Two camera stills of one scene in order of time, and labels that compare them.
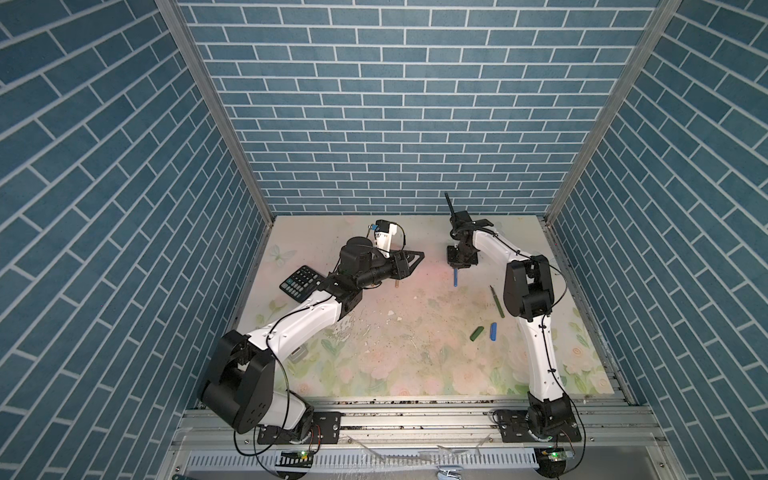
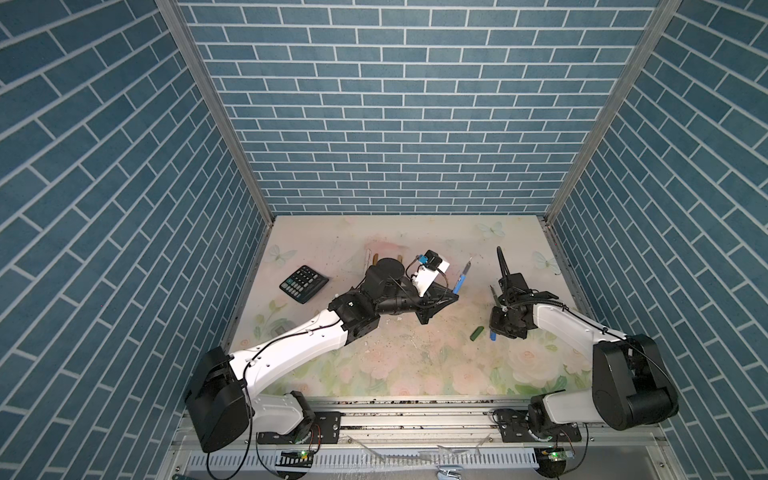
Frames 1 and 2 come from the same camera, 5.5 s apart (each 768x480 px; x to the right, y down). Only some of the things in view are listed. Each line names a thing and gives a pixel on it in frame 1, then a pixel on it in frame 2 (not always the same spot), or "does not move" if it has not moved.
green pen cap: [476, 333] does not move
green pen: [497, 302] does not move
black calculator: [302, 283] does not move
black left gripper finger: [413, 252] -> [437, 296]
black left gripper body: [386, 269] -> [404, 302]
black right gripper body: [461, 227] -> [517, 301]
